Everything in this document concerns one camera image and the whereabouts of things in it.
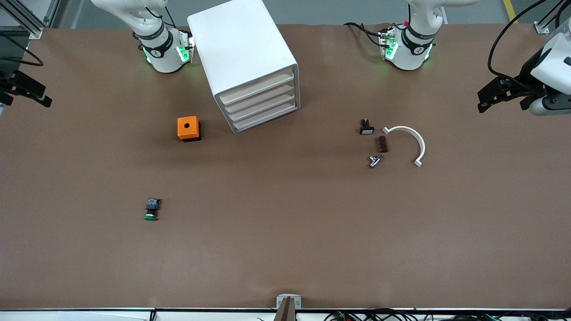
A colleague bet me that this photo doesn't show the brown table cover sheet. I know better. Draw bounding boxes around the brown table cover sheet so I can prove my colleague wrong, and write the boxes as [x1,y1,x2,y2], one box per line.
[0,22,571,311]

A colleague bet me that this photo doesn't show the white half-round pipe clamp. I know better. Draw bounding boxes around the white half-round pipe clamp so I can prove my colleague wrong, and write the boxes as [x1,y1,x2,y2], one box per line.
[382,126,426,168]

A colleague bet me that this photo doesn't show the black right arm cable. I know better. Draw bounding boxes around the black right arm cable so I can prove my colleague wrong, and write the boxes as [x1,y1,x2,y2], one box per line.
[0,33,44,67]

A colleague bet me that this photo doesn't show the black arm base cable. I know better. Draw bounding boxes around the black arm base cable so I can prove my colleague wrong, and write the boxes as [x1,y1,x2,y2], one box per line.
[343,21,385,48]

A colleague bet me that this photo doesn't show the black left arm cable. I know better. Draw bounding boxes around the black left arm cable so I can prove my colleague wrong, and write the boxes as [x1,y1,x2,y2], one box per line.
[488,0,550,79]

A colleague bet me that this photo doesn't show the green push button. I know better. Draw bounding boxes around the green push button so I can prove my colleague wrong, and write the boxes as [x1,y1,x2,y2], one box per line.
[144,198,162,222]

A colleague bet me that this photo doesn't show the aluminium frame post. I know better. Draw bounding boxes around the aluminium frame post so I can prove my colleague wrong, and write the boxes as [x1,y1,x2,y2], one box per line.
[534,0,571,35]
[0,0,59,40]

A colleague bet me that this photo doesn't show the tangled black cables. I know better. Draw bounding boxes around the tangled black cables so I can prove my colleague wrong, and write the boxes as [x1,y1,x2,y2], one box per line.
[325,308,571,321]

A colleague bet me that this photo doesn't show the cream plastic drawer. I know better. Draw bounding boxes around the cream plastic drawer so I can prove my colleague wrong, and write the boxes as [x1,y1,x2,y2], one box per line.
[219,69,295,106]
[228,92,297,122]
[232,102,298,131]
[223,82,296,114]

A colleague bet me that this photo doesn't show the orange button enclosure box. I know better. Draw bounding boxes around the orange button enclosure box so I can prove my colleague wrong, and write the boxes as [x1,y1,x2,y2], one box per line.
[177,116,202,142]

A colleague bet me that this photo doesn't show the white drawer cabinet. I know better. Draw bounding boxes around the white drawer cabinet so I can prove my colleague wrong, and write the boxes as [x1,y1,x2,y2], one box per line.
[187,0,301,134]

